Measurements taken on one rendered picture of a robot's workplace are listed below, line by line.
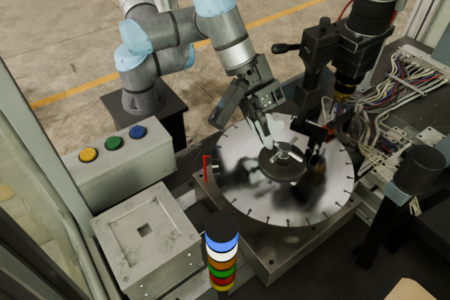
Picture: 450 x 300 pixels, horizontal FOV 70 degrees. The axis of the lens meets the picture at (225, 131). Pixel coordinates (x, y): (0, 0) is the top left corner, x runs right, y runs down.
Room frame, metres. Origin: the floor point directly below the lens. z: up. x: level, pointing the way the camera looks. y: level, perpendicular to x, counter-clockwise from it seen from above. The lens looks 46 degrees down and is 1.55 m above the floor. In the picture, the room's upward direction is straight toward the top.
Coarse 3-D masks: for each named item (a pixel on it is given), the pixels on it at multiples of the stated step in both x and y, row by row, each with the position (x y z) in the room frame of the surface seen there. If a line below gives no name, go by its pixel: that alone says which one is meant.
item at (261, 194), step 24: (288, 120) 0.61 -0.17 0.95; (216, 144) 0.52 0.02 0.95; (240, 144) 0.52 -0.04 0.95; (336, 144) 0.52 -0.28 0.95; (216, 168) 0.45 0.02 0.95; (240, 168) 0.45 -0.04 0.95; (312, 168) 0.45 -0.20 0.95; (336, 168) 0.45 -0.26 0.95; (240, 192) 0.39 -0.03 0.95; (264, 192) 0.39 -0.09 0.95; (288, 192) 0.39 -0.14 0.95; (312, 192) 0.39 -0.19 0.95; (336, 192) 0.39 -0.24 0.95; (264, 216) 0.33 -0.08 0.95; (288, 216) 0.33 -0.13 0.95; (312, 216) 0.33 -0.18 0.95
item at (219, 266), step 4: (236, 252) 0.19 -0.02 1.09; (208, 256) 0.19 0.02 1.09; (236, 256) 0.20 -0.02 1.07; (208, 260) 0.19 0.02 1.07; (212, 260) 0.18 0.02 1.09; (228, 260) 0.18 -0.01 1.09; (232, 260) 0.18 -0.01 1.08; (212, 264) 0.18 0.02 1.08; (216, 264) 0.18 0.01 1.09; (220, 264) 0.18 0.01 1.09; (224, 264) 0.18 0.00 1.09; (228, 264) 0.18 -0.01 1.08; (232, 264) 0.18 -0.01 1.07; (216, 268) 0.18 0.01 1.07; (220, 268) 0.18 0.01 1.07; (224, 268) 0.18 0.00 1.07; (228, 268) 0.18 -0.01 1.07
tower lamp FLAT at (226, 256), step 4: (236, 244) 0.19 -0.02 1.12; (208, 248) 0.19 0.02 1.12; (232, 248) 0.18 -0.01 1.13; (236, 248) 0.19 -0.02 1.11; (208, 252) 0.19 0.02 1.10; (212, 252) 0.18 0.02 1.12; (216, 252) 0.18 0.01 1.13; (220, 252) 0.18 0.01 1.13; (224, 252) 0.18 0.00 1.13; (228, 252) 0.18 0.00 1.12; (232, 252) 0.18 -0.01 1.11; (212, 256) 0.18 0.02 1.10; (216, 256) 0.18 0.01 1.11; (220, 256) 0.18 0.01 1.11; (224, 256) 0.18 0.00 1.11; (228, 256) 0.18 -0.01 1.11; (232, 256) 0.18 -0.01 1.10; (216, 260) 0.18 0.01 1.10; (220, 260) 0.18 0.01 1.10; (224, 260) 0.18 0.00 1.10
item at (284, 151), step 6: (294, 138) 0.50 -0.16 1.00; (276, 144) 0.48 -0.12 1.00; (282, 144) 0.48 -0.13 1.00; (288, 144) 0.48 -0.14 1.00; (282, 150) 0.46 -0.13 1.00; (288, 150) 0.46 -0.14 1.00; (276, 156) 0.45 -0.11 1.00; (282, 156) 0.46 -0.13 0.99; (288, 156) 0.46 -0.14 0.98; (294, 156) 0.45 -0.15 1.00
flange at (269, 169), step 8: (264, 152) 0.49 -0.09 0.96; (272, 152) 0.49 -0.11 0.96; (296, 152) 0.49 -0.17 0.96; (264, 160) 0.47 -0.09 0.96; (280, 160) 0.45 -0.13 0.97; (288, 160) 0.45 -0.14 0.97; (296, 160) 0.47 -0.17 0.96; (304, 160) 0.47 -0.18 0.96; (264, 168) 0.44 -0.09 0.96; (272, 168) 0.44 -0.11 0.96; (280, 168) 0.44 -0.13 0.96; (288, 168) 0.44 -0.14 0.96; (296, 168) 0.44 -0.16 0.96; (304, 168) 0.44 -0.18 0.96; (272, 176) 0.42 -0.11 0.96; (280, 176) 0.42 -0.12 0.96; (288, 176) 0.42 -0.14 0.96; (296, 176) 0.42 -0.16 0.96
